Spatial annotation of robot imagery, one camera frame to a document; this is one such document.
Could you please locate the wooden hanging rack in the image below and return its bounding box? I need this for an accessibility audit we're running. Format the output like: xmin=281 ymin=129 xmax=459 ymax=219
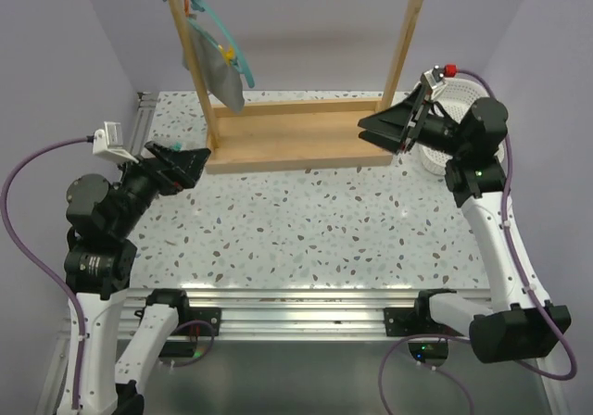
xmin=168 ymin=0 xmax=424 ymax=174

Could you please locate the white plastic basket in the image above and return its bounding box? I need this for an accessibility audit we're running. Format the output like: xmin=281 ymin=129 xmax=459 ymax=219
xmin=418 ymin=77 xmax=488 ymax=176

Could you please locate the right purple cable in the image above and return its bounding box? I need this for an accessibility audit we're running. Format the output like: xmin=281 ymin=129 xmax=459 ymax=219
xmin=378 ymin=67 xmax=578 ymax=415

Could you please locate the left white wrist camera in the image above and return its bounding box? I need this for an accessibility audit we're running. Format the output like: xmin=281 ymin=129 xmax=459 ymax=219
xmin=93 ymin=121 xmax=138 ymax=165

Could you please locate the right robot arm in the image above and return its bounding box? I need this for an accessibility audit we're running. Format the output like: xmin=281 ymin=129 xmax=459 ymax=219
xmin=358 ymin=87 xmax=572 ymax=363

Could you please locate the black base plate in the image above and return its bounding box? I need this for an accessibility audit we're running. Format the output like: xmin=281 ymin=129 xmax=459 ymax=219
xmin=383 ymin=308 xmax=427 ymax=337
xmin=180 ymin=307 xmax=222 ymax=338

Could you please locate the grey underwear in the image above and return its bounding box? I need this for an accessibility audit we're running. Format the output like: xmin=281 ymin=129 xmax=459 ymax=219
xmin=185 ymin=16 xmax=245 ymax=113

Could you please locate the purple cable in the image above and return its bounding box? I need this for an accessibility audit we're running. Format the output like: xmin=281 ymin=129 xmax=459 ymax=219
xmin=1 ymin=134 xmax=96 ymax=411
xmin=378 ymin=67 xmax=578 ymax=415

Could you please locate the teal clothes hanger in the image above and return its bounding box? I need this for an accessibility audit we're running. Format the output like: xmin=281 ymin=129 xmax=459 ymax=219
xmin=160 ymin=0 xmax=257 ymax=90

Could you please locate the aluminium mounting rail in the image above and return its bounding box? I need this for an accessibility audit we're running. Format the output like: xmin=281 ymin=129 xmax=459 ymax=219
xmin=59 ymin=287 xmax=497 ymax=342

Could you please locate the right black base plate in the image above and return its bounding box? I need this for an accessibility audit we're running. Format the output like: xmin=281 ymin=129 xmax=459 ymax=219
xmin=383 ymin=308 xmax=427 ymax=337

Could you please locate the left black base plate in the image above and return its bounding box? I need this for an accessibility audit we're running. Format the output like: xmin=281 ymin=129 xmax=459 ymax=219
xmin=180 ymin=307 xmax=222 ymax=338

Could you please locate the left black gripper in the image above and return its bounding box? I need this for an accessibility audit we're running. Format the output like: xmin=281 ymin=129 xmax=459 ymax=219
xmin=111 ymin=138 xmax=210 ymax=235

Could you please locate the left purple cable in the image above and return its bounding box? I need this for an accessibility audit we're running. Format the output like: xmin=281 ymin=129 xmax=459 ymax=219
xmin=1 ymin=134 xmax=96 ymax=411

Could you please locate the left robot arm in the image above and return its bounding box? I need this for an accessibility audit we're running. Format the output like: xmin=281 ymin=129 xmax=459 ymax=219
xmin=57 ymin=142 xmax=216 ymax=414

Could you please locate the yellow clothespin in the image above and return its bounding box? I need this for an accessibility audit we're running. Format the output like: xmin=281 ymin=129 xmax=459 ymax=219
xmin=218 ymin=44 xmax=236 ymax=65

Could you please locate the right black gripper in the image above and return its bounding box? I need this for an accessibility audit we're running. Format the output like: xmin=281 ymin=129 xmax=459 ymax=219
xmin=359 ymin=83 xmax=470 ymax=157

